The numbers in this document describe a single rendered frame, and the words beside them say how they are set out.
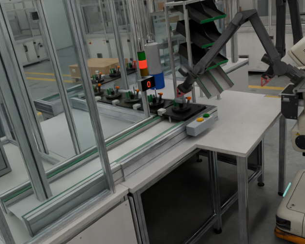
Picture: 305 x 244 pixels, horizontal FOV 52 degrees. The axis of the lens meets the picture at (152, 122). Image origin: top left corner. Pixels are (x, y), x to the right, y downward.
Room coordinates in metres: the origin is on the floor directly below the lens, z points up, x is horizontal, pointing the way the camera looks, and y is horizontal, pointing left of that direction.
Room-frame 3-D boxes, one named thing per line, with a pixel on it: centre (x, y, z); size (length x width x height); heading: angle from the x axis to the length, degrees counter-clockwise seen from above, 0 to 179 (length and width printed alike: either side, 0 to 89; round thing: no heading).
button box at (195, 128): (1.81, -0.30, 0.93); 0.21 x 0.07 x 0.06; 133
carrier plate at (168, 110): (2.03, -0.21, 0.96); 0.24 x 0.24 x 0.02; 43
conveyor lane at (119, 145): (1.84, 0.02, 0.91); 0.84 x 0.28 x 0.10; 133
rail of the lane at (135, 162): (1.73, -0.12, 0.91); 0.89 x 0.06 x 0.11; 133
